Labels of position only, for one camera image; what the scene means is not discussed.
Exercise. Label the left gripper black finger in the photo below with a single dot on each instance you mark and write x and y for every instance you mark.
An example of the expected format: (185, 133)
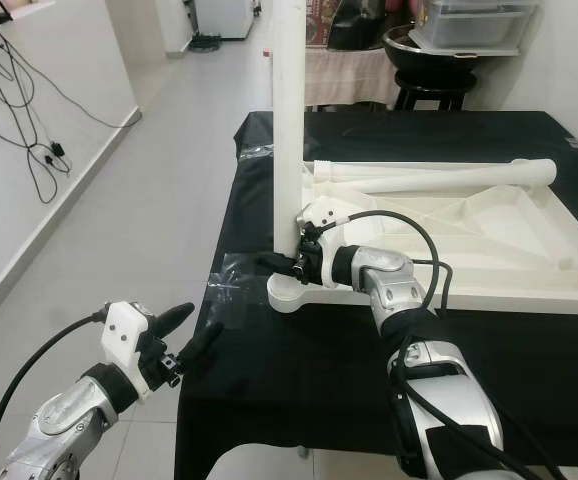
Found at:
(174, 318)
(201, 345)

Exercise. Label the clear tape patch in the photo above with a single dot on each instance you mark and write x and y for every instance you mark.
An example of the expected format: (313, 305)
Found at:
(234, 285)
(254, 152)

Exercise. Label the beige cloth covered table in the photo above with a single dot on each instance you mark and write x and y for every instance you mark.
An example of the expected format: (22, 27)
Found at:
(339, 75)

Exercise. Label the white plastic ribbed table top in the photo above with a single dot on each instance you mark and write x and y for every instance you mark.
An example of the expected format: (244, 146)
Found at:
(509, 285)

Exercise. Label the small black floor object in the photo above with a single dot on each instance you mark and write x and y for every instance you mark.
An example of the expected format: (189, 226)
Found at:
(207, 42)

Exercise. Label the large black round basin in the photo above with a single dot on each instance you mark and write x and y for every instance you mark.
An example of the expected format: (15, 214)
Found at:
(429, 55)

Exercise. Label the red printed box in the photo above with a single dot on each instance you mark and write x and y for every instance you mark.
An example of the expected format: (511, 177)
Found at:
(315, 20)

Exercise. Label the white tall appliance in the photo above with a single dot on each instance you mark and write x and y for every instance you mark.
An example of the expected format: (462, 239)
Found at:
(224, 18)

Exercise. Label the clear plastic storage box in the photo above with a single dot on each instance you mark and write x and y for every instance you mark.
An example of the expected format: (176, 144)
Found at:
(474, 25)

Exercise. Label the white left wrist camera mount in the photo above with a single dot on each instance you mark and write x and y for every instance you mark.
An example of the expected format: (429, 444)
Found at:
(127, 335)

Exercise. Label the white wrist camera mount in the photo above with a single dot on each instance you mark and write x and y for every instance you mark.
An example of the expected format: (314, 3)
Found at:
(319, 215)
(127, 335)

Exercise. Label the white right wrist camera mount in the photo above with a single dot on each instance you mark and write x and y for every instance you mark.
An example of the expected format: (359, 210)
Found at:
(319, 215)

